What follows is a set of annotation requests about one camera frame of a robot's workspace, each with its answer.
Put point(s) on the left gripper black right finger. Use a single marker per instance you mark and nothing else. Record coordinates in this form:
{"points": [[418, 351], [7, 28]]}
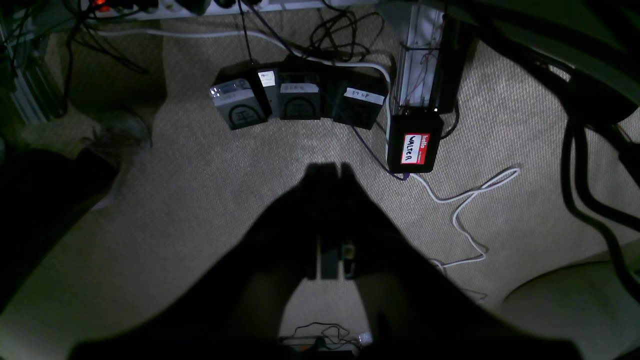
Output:
{"points": [[414, 311]]}

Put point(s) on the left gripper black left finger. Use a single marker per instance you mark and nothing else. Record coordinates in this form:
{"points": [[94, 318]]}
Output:
{"points": [[234, 311]]}

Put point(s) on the black box with name sticker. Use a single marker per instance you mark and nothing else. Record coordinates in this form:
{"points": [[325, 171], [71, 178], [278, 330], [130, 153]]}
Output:
{"points": [[413, 142]]}

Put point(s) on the grey foot pedal left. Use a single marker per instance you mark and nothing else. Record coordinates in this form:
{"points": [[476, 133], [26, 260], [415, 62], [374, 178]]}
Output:
{"points": [[238, 94]]}

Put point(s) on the black foot pedal right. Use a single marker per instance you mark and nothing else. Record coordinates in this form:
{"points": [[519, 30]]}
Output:
{"points": [[358, 98]]}

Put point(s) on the black foot pedal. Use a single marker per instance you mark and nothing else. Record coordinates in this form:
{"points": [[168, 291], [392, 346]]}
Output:
{"points": [[298, 90], [358, 98]]}

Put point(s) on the black foot pedal middle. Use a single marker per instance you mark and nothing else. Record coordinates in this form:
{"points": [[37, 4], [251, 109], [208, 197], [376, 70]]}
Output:
{"points": [[298, 90]]}

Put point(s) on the aluminium frame post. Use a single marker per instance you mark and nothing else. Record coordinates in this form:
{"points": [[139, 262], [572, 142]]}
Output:
{"points": [[419, 28]]}

